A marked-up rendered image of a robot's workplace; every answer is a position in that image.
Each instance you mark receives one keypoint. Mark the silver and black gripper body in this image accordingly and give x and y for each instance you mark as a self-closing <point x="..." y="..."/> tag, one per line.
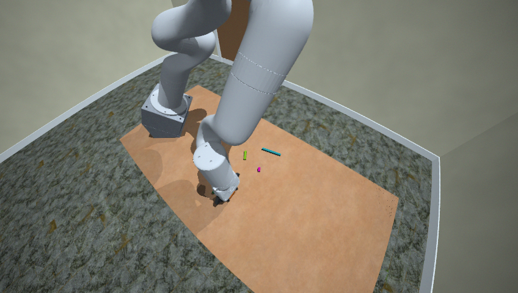
<point x="224" y="195"/>

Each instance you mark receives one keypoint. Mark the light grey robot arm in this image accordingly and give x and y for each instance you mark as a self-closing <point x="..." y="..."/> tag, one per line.
<point x="276" y="33"/>

